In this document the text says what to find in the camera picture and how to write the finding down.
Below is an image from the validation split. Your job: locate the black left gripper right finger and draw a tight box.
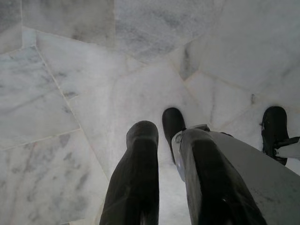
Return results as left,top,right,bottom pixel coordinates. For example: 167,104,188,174
179,127,268,225

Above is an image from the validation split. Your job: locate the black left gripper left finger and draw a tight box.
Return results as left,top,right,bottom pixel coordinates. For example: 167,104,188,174
99,120,160,225

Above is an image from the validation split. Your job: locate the grey robot left leg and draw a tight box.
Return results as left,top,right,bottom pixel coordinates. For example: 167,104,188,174
170,125,300,225

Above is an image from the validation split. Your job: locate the grey robot leg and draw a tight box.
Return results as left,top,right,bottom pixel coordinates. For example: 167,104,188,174
271,136,300,162
170,125,300,225

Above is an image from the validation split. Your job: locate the grey robot right leg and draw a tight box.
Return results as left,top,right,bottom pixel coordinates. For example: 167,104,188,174
271,136,300,162

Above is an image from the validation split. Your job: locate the black robot right foot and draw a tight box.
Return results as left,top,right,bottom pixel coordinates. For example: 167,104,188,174
259,106,289,166

